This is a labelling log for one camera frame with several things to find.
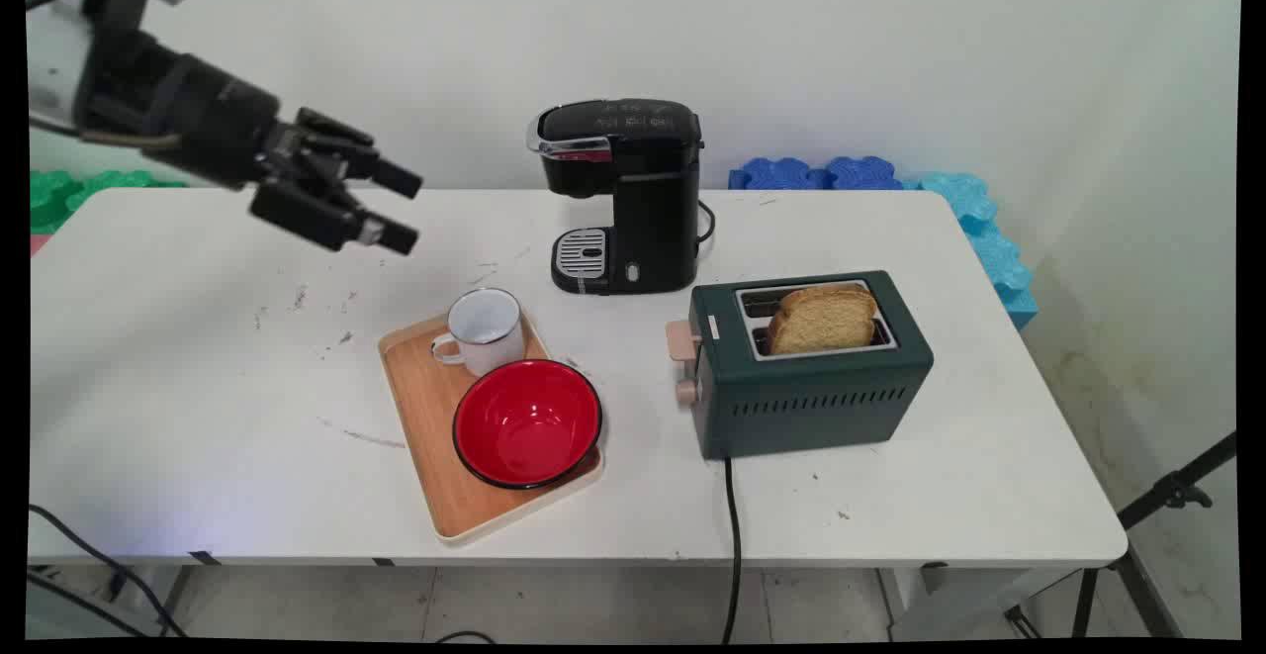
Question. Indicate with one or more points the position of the black tripod stand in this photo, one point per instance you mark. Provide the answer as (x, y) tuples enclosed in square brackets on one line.
[(1167, 496)]

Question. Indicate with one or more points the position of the wooden tray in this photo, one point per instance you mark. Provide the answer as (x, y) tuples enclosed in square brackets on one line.
[(425, 426)]

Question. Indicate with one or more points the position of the beige toaster knob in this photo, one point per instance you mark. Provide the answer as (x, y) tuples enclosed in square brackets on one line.
[(686, 393)]

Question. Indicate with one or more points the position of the bread slice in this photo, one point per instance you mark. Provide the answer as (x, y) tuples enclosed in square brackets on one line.
[(821, 323)]

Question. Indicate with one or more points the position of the pink foam mat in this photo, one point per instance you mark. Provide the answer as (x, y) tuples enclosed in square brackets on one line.
[(38, 243)]

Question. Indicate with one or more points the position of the cyan foam mat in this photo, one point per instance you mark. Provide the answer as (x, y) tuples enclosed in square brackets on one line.
[(994, 248)]

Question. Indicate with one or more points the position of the dark green toaster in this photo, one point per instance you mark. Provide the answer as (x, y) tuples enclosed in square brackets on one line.
[(811, 402)]

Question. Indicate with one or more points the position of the white enamel mug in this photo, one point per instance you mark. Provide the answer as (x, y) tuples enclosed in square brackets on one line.
[(490, 332)]

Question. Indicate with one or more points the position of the black coffee machine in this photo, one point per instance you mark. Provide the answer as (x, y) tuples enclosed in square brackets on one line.
[(643, 199)]

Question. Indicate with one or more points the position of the white table leg frame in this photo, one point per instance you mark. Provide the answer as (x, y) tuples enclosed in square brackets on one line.
[(949, 600)]

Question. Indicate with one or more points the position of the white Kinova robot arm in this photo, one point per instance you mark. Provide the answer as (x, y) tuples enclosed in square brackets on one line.
[(49, 60)]

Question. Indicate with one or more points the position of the green foam mat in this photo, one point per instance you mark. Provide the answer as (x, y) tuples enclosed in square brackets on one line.
[(69, 194)]

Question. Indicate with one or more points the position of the red enamel bowl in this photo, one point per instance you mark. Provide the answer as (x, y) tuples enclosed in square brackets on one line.
[(526, 424)]

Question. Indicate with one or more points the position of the blue foam mat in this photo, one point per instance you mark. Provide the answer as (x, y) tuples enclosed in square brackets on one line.
[(865, 173), (781, 175)]

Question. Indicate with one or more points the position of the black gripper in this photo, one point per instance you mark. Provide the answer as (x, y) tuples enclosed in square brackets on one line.
[(198, 115)]

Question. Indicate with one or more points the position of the beige toaster lever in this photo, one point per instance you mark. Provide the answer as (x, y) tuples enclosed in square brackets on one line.
[(680, 339)]

